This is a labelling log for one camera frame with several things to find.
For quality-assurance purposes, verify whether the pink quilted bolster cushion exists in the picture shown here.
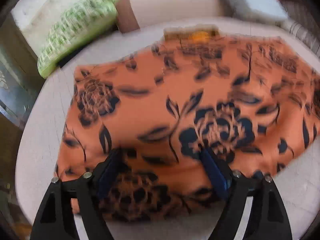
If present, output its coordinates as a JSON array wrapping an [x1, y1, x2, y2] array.
[[116, 0, 229, 33]]

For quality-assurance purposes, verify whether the green white patterned pillow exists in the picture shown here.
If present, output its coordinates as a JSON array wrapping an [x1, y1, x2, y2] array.
[[37, 0, 117, 79]]

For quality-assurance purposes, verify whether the orange black floral garment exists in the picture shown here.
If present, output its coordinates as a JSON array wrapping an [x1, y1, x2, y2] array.
[[55, 36, 319, 222]]

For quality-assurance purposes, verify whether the grey white pillow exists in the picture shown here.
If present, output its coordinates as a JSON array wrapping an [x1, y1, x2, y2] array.
[[225, 0, 289, 25]]

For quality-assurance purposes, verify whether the striped beige bedding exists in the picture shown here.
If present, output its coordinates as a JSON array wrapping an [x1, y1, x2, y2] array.
[[279, 19, 319, 57]]

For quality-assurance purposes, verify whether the stained glass wooden door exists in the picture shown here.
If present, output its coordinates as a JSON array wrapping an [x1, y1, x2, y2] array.
[[0, 17, 43, 136]]

